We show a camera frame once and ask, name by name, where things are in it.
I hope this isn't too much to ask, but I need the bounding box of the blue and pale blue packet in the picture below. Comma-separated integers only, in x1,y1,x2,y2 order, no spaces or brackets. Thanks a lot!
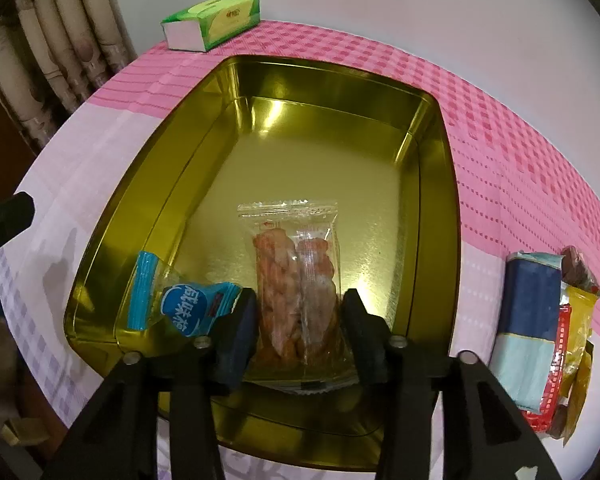
490,252,563,408

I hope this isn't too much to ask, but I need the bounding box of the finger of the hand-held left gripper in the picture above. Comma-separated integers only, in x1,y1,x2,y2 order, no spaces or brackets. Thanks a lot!
0,192,35,258

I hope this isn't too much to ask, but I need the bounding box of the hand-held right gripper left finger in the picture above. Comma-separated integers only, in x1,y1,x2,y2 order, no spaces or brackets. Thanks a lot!
40,287,258,480

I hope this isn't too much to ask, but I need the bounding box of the dark wooden cabinet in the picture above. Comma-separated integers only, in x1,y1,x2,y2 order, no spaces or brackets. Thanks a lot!
0,67,36,201

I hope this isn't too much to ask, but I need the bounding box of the red snack packet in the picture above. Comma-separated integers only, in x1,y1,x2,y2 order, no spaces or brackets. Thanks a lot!
522,305,573,433

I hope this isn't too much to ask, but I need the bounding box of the blue white candy packet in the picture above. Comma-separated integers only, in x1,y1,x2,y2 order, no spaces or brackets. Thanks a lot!
126,251,246,338

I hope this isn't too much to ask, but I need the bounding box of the gold metal tin box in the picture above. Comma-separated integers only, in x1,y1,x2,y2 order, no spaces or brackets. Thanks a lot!
64,56,463,473

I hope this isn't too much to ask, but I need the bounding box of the green tissue pack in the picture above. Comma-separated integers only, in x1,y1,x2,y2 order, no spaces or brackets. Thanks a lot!
160,0,262,53

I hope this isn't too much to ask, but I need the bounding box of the clear packet of orange twists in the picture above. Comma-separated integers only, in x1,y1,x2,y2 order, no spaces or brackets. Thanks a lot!
236,201,356,396

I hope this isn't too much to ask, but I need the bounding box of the patterned beige curtain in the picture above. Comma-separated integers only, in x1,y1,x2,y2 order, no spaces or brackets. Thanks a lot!
0,0,138,148

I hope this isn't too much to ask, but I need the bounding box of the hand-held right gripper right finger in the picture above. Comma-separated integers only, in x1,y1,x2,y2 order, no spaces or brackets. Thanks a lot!
341,287,561,480

